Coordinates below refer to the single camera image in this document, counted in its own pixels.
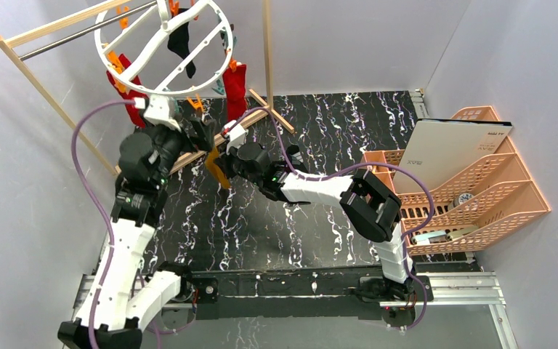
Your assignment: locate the wooden clothes rack frame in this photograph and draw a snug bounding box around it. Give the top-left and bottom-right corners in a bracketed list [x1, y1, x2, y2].
[0, 0, 296, 177]

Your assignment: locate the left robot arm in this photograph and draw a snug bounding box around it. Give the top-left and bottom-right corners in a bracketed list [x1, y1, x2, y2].
[57, 117, 216, 348]

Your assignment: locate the right red sock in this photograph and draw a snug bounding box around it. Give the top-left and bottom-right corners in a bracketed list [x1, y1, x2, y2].
[222, 64, 248, 121]

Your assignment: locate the white round clip hanger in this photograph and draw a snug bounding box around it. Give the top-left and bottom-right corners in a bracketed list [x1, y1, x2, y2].
[94, 1, 234, 97]

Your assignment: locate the metal rack rod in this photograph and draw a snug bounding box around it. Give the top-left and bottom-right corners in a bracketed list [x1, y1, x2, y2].
[19, 1, 156, 61]

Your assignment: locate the mustard yellow sock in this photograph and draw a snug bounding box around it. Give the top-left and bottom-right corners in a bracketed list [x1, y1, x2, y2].
[205, 147, 231, 190]

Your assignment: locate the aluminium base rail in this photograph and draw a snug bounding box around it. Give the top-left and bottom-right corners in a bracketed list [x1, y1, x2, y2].
[57, 262, 517, 348]

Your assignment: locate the teal clothes clip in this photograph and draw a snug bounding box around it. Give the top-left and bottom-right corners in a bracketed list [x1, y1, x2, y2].
[211, 79, 226, 96]

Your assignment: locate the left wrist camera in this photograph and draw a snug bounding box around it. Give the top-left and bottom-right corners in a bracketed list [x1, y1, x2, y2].
[133, 95, 182, 132]

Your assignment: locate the orange clothes clip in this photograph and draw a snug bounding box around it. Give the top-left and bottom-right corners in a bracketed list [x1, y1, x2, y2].
[187, 94, 204, 113]

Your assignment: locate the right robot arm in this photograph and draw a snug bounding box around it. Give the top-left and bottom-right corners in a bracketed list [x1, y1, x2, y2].
[209, 143, 433, 305]

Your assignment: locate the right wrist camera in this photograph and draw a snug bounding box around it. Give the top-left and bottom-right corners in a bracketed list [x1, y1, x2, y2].
[222, 121, 248, 153]

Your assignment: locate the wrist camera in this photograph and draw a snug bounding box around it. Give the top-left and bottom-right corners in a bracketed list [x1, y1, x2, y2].
[222, 121, 248, 153]
[133, 95, 182, 132]

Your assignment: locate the round metal can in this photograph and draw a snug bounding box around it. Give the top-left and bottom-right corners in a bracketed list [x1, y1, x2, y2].
[453, 193, 474, 207]

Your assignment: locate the white flat box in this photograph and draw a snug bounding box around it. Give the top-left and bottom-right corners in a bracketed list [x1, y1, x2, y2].
[399, 119, 513, 190]

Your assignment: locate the left red sock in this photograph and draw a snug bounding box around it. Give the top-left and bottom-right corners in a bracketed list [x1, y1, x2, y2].
[106, 51, 147, 129]

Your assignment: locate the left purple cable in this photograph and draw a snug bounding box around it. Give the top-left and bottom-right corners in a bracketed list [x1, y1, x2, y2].
[70, 100, 164, 349]

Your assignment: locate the red sock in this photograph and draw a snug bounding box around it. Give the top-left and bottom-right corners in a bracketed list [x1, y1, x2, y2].
[106, 51, 147, 129]
[222, 64, 248, 121]

